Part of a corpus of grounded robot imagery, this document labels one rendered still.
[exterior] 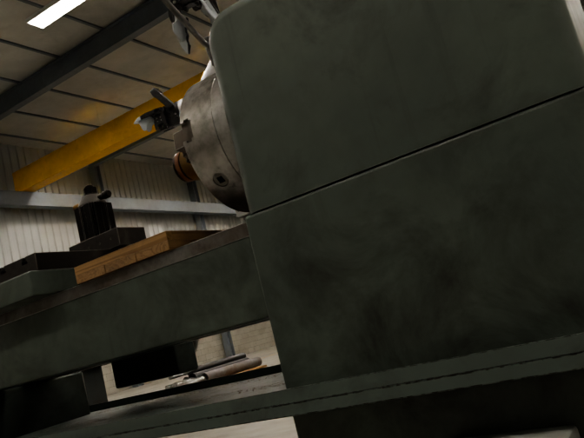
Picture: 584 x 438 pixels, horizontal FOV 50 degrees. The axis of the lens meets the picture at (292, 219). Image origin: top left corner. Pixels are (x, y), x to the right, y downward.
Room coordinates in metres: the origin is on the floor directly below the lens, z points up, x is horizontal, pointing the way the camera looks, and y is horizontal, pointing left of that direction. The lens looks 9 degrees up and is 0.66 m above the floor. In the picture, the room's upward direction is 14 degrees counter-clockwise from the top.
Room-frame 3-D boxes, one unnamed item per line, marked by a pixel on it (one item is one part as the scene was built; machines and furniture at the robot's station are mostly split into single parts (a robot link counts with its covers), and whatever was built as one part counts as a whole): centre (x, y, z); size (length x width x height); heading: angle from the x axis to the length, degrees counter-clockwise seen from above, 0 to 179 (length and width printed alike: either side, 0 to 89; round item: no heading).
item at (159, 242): (1.49, 0.29, 0.89); 0.36 x 0.30 x 0.04; 149
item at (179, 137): (1.31, 0.17, 1.09); 0.12 x 0.11 x 0.05; 149
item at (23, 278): (1.73, 0.61, 0.90); 0.53 x 0.30 x 0.06; 149
